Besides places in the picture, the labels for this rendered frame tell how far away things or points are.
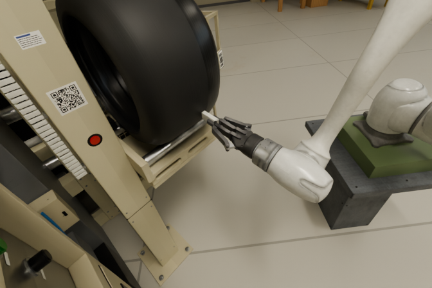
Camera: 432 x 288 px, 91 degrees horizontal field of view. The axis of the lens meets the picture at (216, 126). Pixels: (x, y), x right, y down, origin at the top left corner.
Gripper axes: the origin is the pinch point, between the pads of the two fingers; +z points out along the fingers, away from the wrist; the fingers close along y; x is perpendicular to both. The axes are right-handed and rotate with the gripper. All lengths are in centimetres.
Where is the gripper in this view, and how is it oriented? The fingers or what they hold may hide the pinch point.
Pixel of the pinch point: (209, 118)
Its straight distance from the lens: 74.3
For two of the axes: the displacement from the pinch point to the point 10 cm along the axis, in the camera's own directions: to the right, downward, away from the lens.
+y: -6.7, 5.3, -5.1
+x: 0.1, 7.0, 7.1
